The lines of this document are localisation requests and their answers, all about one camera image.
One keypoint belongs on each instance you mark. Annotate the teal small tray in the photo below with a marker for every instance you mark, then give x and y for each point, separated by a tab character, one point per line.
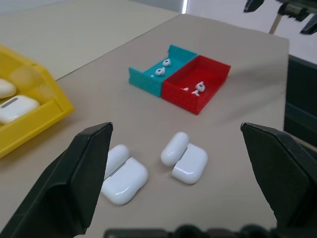
146	83

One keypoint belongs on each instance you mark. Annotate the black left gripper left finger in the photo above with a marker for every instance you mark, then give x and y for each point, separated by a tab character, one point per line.
62	178

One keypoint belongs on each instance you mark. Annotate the beige pole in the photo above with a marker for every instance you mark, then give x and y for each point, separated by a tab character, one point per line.
275	24

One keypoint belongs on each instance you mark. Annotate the white charging case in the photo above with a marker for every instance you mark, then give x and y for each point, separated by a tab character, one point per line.
123	181
190	166

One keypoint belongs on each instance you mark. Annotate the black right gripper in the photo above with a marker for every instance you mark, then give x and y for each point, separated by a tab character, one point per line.
293	11

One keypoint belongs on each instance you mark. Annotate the yellow plastic bin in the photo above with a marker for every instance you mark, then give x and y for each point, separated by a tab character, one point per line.
37	124

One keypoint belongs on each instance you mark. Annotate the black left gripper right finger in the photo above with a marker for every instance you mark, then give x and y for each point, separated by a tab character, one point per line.
284	168

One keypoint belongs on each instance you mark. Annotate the red plastic box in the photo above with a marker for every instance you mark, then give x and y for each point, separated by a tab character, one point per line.
183	99

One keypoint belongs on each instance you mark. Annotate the black robot stand frame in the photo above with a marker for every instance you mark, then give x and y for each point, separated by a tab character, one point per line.
302	99

